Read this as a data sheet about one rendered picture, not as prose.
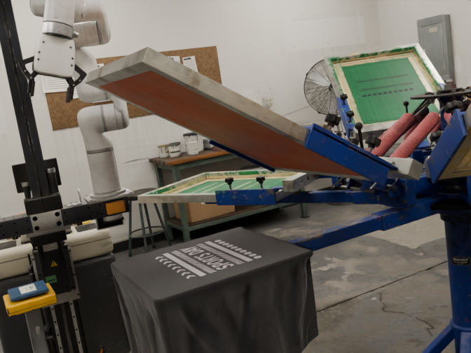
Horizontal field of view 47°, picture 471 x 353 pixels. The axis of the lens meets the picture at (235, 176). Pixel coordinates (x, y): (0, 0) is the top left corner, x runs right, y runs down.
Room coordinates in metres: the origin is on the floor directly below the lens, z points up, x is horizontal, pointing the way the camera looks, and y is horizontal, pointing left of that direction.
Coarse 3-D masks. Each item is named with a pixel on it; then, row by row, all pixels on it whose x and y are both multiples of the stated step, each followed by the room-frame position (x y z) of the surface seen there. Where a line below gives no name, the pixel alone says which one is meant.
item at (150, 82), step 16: (128, 80) 1.47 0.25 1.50; (144, 80) 1.40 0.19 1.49; (160, 80) 1.33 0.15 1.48; (160, 96) 1.52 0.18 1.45; (176, 96) 1.44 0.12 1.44; (192, 96) 1.37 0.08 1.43; (192, 112) 1.57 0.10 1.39; (208, 112) 1.49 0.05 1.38; (224, 112) 1.41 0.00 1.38; (224, 128) 1.63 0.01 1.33; (240, 128) 1.54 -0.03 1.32; (256, 128) 1.46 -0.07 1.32; (272, 144) 1.60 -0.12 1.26; (288, 144) 1.51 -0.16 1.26; (304, 160) 1.66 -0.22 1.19; (320, 160) 1.56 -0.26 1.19
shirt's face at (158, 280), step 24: (192, 240) 1.79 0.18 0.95; (240, 240) 1.70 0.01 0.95; (264, 240) 1.66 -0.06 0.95; (120, 264) 1.63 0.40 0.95; (144, 264) 1.59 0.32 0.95; (240, 264) 1.46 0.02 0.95; (264, 264) 1.43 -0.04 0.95; (144, 288) 1.38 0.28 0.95; (168, 288) 1.35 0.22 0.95; (192, 288) 1.33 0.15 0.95
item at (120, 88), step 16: (128, 96) 1.69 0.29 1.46; (144, 96) 1.60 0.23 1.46; (160, 112) 1.77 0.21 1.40; (176, 112) 1.66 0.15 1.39; (192, 128) 1.84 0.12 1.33; (208, 128) 1.73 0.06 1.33; (240, 144) 1.80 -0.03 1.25; (256, 144) 1.69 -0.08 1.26; (272, 160) 1.88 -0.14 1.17; (288, 160) 1.76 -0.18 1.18
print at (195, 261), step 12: (216, 240) 1.75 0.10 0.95; (180, 252) 1.67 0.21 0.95; (192, 252) 1.65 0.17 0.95; (204, 252) 1.63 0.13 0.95; (216, 252) 1.61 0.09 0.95; (228, 252) 1.59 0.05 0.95; (240, 252) 1.57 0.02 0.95; (252, 252) 1.55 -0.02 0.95; (168, 264) 1.56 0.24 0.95; (180, 264) 1.54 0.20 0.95; (192, 264) 1.52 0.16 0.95; (204, 264) 1.51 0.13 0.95; (216, 264) 1.49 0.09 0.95; (228, 264) 1.47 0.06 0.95; (192, 276) 1.42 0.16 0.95
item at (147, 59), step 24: (144, 48) 1.25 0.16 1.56; (96, 72) 1.64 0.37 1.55; (120, 72) 1.41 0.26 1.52; (144, 72) 1.32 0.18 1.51; (168, 72) 1.26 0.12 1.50; (192, 72) 1.28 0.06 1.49; (216, 96) 1.31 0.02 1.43; (240, 96) 1.34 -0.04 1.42; (168, 120) 1.86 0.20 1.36; (264, 120) 1.36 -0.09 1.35; (288, 120) 1.40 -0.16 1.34
